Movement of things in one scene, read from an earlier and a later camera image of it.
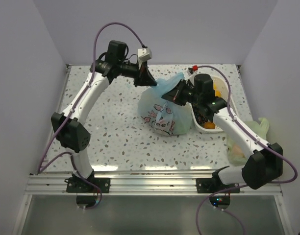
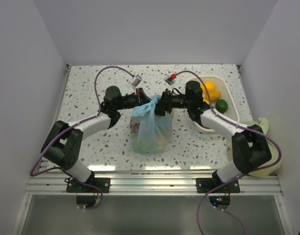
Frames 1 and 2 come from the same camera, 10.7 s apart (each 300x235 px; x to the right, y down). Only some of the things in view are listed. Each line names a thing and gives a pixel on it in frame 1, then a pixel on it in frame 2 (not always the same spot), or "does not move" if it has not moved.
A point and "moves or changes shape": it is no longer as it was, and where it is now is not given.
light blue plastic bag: (163, 116) moves or changes shape
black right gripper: (175, 94) to (164, 104)
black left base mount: (75, 184) does not move
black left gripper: (145, 77) to (139, 94)
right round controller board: (222, 202) does not move
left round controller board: (86, 201) does not move
